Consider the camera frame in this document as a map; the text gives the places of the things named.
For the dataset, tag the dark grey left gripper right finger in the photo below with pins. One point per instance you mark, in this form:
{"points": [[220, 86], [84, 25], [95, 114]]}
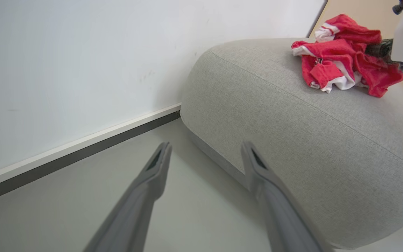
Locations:
{"points": [[275, 206]]}

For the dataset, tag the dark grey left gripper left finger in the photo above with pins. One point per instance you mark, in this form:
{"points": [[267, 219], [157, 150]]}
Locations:
{"points": [[142, 199]]}

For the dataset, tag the red and white jersey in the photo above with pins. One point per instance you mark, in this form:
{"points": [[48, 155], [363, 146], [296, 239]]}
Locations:
{"points": [[334, 52]]}

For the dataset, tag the grey fabric sofa seat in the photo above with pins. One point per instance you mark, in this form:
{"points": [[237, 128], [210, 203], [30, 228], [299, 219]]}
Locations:
{"points": [[313, 140]]}

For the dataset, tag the white and grey baseboard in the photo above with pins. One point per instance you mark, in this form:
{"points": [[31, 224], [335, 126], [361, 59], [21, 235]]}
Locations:
{"points": [[79, 148]]}

